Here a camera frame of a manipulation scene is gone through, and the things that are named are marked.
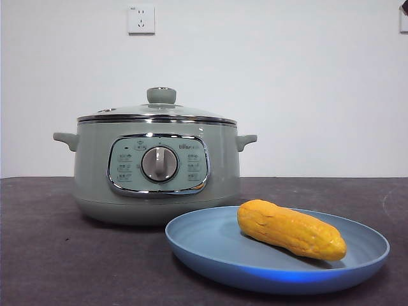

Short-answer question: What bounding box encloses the glass lid with green knob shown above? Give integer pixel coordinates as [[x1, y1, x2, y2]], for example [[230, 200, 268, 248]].
[[76, 86, 238, 124]]

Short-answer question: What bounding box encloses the yellow corn cob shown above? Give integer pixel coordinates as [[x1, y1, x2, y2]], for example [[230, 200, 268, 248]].
[[237, 198, 347, 263]]

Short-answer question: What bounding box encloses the light blue round plate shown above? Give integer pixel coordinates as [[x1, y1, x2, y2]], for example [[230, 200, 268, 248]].
[[164, 205, 391, 295]]

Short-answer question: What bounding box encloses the pale green electric steamer pot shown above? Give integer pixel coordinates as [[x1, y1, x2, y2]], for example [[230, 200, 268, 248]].
[[52, 120, 258, 227]]

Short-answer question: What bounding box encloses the white wall power socket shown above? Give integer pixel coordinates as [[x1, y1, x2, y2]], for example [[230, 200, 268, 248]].
[[127, 4, 156, 36]]

